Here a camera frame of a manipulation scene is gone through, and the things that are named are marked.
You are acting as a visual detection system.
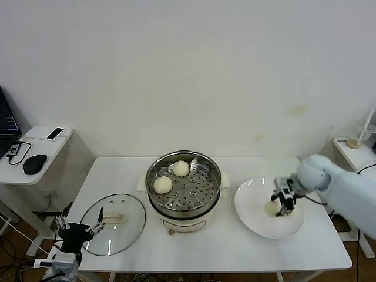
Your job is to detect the cable bundle under table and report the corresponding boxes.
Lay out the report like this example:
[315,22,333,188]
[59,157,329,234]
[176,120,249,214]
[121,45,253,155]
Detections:
[117,272,165,282]

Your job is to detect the black computer mouse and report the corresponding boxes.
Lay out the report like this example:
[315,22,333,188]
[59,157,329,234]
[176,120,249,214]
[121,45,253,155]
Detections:
[23,154,48,176]

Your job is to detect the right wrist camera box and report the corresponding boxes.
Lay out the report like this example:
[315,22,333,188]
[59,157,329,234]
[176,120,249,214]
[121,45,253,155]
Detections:
[280,187,295,204]

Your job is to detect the white round plate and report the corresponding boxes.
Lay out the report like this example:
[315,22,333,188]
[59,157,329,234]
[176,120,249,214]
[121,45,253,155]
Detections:
[234,177,306,240]

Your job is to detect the black laptop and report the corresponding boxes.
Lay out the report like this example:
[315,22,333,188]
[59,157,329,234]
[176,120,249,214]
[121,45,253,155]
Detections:
[0,85,23,159]

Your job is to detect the black adapter with cable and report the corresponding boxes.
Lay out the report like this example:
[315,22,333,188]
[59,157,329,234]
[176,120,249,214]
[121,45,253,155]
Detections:
[6,140,32,165]

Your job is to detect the white floor cable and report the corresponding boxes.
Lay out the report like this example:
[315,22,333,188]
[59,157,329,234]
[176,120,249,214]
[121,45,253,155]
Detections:
[0,216,58,256]

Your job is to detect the stainless steel steamer basket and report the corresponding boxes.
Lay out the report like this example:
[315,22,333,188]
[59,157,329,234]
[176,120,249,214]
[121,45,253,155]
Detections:
[146,150,223,217]

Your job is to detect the clear plastic cup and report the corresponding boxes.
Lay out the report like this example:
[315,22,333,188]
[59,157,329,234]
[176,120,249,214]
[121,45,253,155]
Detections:
[345,123,375,150]

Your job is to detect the white drinking straw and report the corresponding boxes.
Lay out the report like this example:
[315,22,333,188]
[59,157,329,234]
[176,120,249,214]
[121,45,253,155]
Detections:
[361,108,375,139]

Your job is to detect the flat white box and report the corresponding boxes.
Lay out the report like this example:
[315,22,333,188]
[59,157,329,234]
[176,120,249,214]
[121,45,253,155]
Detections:
[23,125,73,141]

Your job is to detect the black floor cables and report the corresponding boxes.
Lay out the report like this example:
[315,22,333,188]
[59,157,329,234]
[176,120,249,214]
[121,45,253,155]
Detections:
[0,234,33,282]

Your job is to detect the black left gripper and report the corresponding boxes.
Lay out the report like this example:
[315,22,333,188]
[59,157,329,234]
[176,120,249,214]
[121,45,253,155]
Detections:
[56,201,106,254]

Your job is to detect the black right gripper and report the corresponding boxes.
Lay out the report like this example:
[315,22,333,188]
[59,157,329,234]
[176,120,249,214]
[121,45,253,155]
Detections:
[271,175,298,218]

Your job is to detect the small black and white device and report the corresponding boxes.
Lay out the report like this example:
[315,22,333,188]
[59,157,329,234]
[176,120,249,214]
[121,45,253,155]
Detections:
[46,127,65,141]

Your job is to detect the cream electric cooker base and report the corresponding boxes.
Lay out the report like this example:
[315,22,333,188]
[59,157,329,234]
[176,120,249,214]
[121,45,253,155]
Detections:
[137,172,231,236]

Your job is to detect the glass lid with cream handle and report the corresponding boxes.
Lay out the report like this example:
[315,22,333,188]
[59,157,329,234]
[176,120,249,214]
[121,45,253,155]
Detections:
[79,193,147,256]

